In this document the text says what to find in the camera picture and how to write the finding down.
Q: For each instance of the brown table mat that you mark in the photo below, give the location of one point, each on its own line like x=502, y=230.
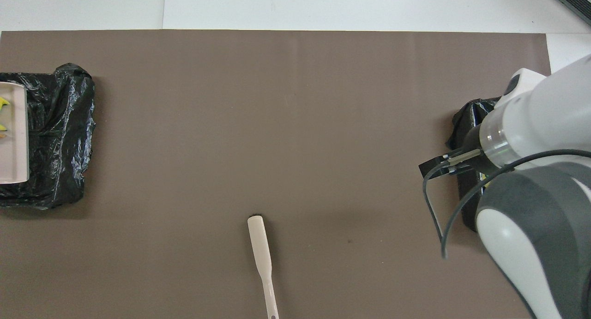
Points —
x=277, y=102

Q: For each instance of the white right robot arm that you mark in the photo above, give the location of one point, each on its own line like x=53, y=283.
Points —
x=531, y=226

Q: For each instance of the beige brush with black bristles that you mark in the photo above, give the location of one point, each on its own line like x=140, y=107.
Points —
x=261, y=245

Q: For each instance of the beige plastic dustpan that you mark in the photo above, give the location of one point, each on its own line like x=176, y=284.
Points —
x=16, y=143

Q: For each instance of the bin lined with black bag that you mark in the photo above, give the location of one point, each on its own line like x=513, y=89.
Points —
x=60, y=139
x=466, y=120

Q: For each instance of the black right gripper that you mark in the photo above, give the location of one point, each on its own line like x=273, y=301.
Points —
x=475, y=146

